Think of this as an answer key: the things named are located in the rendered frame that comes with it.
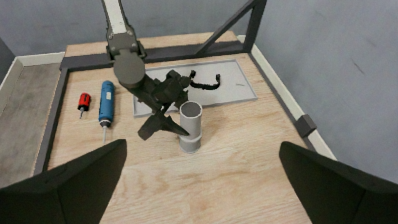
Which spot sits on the black metal support frame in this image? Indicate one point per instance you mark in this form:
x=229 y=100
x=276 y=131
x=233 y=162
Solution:
x=258 y=7

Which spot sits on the red screwdriver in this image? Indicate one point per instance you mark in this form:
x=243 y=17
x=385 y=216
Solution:
x=83 y=103

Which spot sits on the blue cylindrical tool body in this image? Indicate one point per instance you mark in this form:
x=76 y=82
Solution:
x=105 y=116

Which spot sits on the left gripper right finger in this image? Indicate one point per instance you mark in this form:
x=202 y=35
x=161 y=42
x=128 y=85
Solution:
x=332 y=192

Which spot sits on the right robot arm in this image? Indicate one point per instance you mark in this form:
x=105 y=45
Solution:
x=128 y=68

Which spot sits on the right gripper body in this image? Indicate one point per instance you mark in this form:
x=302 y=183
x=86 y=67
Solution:
x=154 y=122

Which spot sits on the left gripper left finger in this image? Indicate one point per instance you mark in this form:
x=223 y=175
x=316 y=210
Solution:
x=75 y=192

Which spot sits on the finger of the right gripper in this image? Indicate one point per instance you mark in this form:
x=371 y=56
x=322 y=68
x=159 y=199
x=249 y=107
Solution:
x=173 y=127
x=182 y=100

